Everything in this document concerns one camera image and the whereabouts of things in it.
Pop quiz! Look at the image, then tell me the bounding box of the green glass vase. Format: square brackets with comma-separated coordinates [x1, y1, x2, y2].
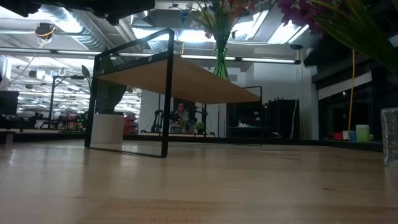
[212, 45, 231, 82]

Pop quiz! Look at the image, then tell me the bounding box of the red artificial flower bunch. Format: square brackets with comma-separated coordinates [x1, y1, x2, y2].
[203, 0, 257, 49]

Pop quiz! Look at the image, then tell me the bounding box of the purple artificial flower bunch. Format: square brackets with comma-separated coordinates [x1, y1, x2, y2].
[277, 0, 398, 76]

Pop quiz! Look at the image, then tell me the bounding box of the person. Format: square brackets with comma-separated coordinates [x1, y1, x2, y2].
[172, 101, 191, 125]

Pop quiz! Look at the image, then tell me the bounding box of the black background cabinet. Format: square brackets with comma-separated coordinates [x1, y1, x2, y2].
[263, 98, 301, 140]

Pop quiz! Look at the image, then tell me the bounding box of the potted snake plant white pot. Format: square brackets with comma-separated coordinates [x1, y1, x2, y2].
[81, 54, 127, 152]

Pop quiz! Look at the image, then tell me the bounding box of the pale green cup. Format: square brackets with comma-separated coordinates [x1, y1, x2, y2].
[355, 124, 371, 143]

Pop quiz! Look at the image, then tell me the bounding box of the black background monitor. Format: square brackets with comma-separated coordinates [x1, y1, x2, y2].
[0, 90, 20, 116]

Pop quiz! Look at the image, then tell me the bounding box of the clear textured glass vase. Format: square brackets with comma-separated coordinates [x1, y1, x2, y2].
[380, 106, 398, 168]

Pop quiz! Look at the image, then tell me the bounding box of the wooden shelf black metal frame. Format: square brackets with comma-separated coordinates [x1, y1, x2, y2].
[83, 27, 262, 159]

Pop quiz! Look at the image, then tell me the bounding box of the yellow cable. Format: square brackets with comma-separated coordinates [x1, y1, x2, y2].
[346, 49, 356, 132]

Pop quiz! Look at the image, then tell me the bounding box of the yellow ceiling cord reel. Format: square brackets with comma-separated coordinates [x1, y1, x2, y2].
[33, 22, 57, 40]

